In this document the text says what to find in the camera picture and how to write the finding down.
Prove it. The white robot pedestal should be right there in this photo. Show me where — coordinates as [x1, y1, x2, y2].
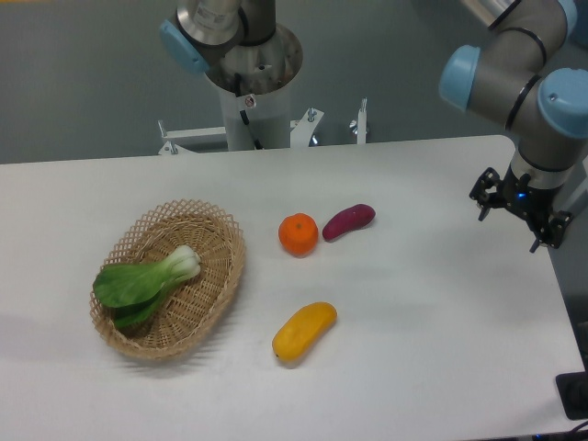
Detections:
[200, 22, 304, 152]

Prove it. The yellow mango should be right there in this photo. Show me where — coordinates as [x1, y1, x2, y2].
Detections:
[272, 301, 338, 365]

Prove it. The black device at edge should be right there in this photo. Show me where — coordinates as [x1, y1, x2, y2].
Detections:
[556, 371, 587, 421]

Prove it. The purple sweet potato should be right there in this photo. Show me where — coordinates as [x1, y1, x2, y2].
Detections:
[322, 204, 376, 242]

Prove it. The woven wicker basket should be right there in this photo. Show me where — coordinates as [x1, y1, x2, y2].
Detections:
[90, 199, 245, 360]

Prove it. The orange tangerine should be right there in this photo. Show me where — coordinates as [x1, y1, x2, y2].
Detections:
[277, 212, 319, 257]

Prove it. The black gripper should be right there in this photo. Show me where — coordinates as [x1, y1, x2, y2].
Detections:
[469, 167, 572, 253]

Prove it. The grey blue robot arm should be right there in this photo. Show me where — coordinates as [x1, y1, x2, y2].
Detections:
[159, 1, 587, 248]

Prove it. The green bok choy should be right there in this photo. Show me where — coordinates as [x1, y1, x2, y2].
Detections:
[93, 245, 201, 329]

